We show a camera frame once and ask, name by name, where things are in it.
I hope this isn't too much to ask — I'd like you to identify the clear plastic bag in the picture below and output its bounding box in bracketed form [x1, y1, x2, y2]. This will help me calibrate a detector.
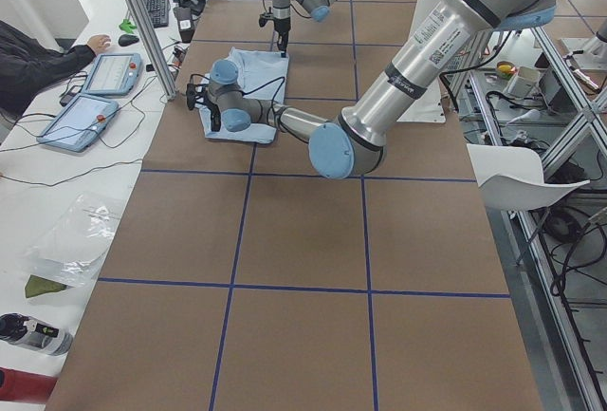
[19, 192, 126, 288]

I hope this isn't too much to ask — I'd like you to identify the person in dark jacket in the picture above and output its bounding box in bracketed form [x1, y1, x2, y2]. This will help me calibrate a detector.
[1, 22, 96, 116]

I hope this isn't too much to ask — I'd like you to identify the black computer mouse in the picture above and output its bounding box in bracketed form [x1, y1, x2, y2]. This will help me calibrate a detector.
[118, 33, 139, 47]

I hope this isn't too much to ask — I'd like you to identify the blue teach pendant far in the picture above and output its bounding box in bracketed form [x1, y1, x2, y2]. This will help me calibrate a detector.
[82, 53, 142, 97]

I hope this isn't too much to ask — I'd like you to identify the blue teach pendant near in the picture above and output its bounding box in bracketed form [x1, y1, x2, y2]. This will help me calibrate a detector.
[36, 94, 119, 152]

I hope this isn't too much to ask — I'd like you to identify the person's hand on desk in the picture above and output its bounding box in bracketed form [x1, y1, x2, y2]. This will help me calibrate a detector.
[86, 34, 112, 55]

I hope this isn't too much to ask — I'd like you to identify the green cloth piece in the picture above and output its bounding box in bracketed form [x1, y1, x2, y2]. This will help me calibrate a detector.
[24, 275, 67, 299]

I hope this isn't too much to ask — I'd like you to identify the black keyboard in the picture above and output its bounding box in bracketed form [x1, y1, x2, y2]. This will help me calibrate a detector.
[142, 0, 170, 28]

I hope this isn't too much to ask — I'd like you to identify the blue teach pendant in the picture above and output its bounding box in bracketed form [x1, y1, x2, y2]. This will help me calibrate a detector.
[82, 53, 142, 97]
[36, 94, 119, 152]

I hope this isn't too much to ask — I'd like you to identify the black white bottle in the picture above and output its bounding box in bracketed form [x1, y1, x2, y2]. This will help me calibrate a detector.
[1, 313, 73, 356]

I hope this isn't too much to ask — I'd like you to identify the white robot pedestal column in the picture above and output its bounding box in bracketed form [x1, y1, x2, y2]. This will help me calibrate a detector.
[393, 0, 456, 123]

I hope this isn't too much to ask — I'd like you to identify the white curved plastic sheet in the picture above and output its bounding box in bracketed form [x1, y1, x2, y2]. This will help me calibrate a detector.
[467, 143, 589, 211]

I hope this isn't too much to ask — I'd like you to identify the light blue button-up shirt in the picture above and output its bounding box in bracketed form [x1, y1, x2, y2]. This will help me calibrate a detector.
[198, 47, 289, 144]

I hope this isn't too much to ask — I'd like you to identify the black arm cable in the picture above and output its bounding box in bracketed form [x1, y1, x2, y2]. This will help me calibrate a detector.
[189, 71, 288, 113]

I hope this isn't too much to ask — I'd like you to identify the grey aluminium frame post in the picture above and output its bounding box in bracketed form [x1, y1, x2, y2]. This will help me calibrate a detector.
[125, 0, 177, 101]

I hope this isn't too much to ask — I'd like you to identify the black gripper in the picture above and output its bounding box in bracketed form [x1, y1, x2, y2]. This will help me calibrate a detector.
[258, 7, 290, 57]
[186, 83, 221, 132]

